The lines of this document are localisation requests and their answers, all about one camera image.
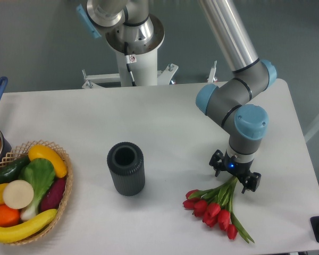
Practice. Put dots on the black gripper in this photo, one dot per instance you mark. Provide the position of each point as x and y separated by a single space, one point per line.
221 163

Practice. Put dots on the red tulip bouquet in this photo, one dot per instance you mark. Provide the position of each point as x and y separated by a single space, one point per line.
215 208

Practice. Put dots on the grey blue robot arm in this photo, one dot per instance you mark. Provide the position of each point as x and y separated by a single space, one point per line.
229 105

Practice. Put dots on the dark grey ribbed vase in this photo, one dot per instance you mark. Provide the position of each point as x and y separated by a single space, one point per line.
125 161

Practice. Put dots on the purple sweet potato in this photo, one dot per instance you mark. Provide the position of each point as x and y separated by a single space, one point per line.
54 195

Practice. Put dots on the green bok choy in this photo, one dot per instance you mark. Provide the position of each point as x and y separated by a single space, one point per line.
40 174

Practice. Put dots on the yellow squash upper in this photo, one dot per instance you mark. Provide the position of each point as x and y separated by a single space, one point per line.
44 152

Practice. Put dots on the woven wicker basket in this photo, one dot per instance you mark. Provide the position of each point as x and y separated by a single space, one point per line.
22 150

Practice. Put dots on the cream round radish slice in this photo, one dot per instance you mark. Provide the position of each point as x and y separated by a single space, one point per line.
18 194

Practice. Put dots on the green cucumber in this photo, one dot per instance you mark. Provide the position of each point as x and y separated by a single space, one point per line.
12 171

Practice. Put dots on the orange fruit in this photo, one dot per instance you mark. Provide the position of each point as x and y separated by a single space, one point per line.
8 216

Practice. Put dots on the yellow banana squash lower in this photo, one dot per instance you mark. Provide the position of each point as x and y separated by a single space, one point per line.
28 228

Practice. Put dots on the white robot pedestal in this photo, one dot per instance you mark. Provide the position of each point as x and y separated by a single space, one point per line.
136 49

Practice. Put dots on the white metal base bracket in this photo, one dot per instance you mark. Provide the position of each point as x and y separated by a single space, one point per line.
163 77

